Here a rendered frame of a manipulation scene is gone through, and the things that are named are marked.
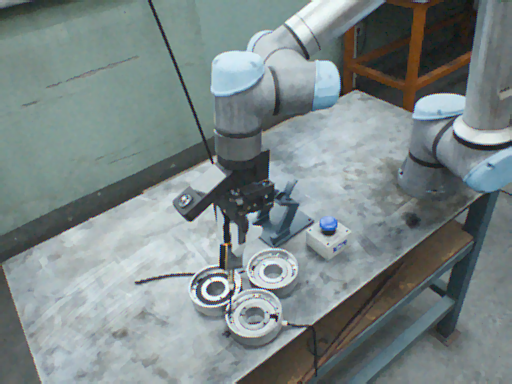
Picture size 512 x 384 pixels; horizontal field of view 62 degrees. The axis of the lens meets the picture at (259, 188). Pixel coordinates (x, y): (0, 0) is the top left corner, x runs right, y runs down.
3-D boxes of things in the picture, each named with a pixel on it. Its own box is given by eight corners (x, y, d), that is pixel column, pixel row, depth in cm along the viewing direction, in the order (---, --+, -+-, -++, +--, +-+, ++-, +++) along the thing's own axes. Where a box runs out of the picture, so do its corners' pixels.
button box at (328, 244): (328, 262, 91) (328, 246, 88) (306, 244, 96) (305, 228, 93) (354, 243, 95) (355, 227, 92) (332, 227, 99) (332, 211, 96)
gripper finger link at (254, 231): (267, 253, 80) (265, 212, 75) (241, 266, 77) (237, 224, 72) (258, 245, 82) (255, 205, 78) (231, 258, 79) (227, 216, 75)
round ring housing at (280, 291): (303, 264, 92) (302, 251, 89) (293, 305, 84) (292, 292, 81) (256, 258, 94) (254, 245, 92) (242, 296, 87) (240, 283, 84)
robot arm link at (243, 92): (277, 63, 58) (216, 68, 56) (274, 134, 65) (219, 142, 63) (259, 46, 64) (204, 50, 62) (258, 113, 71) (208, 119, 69)
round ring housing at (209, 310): (182, 306, 86) (177, 293, 84) (213, 270, 93) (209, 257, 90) (223, 328, 81) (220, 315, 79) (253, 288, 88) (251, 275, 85)
